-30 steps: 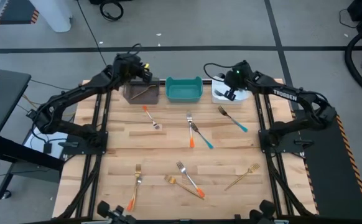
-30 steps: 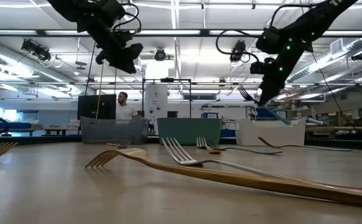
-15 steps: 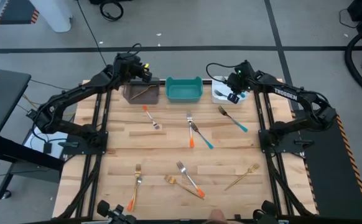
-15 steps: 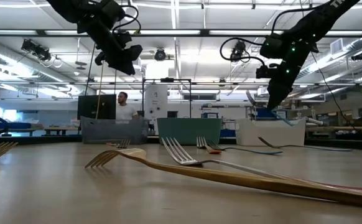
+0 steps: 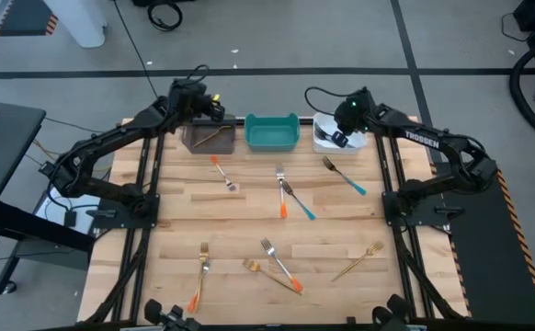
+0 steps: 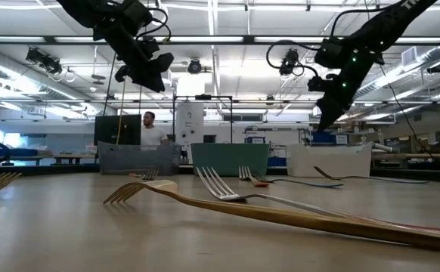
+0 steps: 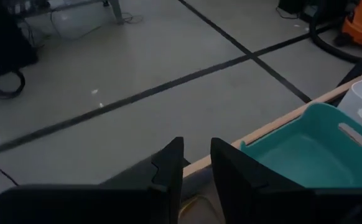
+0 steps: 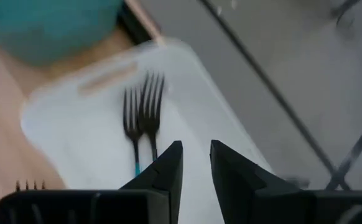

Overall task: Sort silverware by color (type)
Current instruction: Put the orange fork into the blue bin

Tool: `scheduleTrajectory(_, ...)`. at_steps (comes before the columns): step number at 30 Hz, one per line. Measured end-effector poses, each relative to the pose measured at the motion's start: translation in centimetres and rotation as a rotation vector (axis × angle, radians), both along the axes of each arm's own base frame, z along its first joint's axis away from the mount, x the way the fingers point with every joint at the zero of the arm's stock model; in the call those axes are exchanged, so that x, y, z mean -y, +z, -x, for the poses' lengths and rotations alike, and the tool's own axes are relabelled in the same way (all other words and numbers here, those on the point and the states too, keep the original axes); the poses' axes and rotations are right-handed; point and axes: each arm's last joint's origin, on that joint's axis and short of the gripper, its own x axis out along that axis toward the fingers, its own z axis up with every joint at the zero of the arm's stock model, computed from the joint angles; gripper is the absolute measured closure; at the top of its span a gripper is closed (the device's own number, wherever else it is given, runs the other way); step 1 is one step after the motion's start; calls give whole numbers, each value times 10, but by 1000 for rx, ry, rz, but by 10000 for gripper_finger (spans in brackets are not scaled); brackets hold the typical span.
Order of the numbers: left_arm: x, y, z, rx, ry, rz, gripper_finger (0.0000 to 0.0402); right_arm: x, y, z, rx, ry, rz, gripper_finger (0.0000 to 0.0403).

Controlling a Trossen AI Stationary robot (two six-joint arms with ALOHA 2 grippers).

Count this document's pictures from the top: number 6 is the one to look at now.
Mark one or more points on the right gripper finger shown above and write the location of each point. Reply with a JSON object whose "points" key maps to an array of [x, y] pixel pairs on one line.
{"points": [[326, 113], [339, 111]]}

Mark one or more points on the grey plastic bin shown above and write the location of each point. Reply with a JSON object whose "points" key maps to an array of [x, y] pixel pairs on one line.
{"points": [[137, 158]]}

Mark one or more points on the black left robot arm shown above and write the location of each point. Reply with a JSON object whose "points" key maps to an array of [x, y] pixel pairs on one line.
{"points": [[84, 9]]}

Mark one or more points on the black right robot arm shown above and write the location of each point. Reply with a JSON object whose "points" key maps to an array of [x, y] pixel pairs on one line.
{"points": [[394, 22]]}

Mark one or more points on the blue storage bins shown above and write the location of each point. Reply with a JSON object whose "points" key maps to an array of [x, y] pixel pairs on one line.
{"points": [[335, 139]]}

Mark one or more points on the white plastic bin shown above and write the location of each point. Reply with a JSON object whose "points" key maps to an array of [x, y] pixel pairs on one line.
{"points": [[329, 160]]}

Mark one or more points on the person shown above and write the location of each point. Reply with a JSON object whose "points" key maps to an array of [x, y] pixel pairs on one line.
{"points": [[152, 136]]}

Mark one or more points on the white panel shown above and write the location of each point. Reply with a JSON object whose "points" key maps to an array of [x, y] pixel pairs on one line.
{"points": [[189, 124]]}

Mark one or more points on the black monitor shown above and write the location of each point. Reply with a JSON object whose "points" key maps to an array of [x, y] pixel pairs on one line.
{"points": [[106, 130]]}

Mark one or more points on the white air vent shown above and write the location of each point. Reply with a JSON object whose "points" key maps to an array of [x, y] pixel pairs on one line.
{"points": [[409, 56]]}

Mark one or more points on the teal plastic bin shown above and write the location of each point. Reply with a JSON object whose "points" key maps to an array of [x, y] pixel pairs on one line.
{"points": [[229, 158]]}

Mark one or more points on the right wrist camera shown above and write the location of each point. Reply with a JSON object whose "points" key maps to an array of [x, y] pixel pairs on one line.
{"points": [[316, 84]]}

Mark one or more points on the black metal frame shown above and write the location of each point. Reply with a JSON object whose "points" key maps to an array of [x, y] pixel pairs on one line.
{"points": [[203, 97]]}

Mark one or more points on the black ceiling camera cluster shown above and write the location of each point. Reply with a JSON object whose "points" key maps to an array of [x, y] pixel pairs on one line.
{"points": [[46, 62]]}

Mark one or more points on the silver ventilation duct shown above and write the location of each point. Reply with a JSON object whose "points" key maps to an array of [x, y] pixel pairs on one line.
{"points": [[0, 72]]}

